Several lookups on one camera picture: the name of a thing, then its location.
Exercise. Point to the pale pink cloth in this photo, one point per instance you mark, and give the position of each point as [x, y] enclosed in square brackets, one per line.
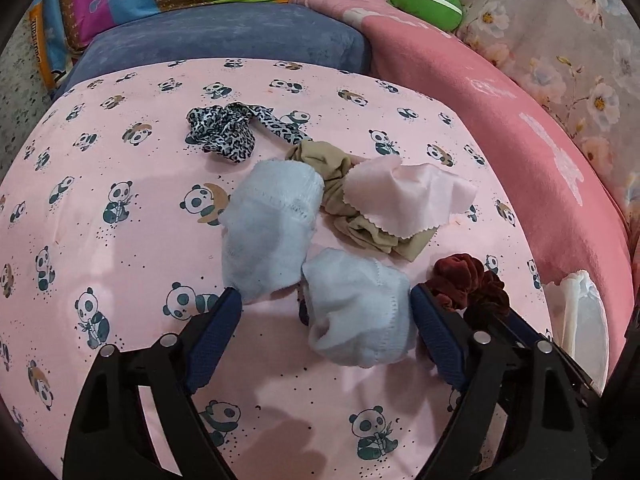
[400, 195]

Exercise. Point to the pink fleece blanket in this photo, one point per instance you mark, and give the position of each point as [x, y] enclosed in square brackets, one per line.
[500, 125]

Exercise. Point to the blue sofa cushion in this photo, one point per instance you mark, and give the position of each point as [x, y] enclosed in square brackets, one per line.
[225, 35]

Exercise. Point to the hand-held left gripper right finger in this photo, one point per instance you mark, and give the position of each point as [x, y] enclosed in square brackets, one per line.
[440, 345]

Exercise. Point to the pink panda print cloth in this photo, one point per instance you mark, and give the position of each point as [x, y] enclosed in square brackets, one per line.
[125, 160]

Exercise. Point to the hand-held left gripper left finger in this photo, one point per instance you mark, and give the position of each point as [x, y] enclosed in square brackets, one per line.
[215, 345]

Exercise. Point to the leopard print scrunchie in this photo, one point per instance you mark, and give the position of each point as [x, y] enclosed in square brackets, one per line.
[225, 135]

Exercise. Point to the green plush cushion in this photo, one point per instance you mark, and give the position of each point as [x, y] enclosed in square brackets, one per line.
[425, 12]

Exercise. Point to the grey floral blanket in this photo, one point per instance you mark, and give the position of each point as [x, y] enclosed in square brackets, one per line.
[550, 35]

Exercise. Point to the beige cloth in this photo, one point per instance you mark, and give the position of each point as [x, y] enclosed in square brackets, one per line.
[332, 195]

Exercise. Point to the dark red velvet scrunchie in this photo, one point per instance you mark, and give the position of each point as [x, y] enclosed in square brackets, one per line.
[460, 277]

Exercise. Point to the light blue cloth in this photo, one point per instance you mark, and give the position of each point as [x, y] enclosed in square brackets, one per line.
[270, 230]
[360, 305]

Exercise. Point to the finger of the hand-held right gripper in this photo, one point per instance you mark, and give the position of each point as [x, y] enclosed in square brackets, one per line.
[500, 317]

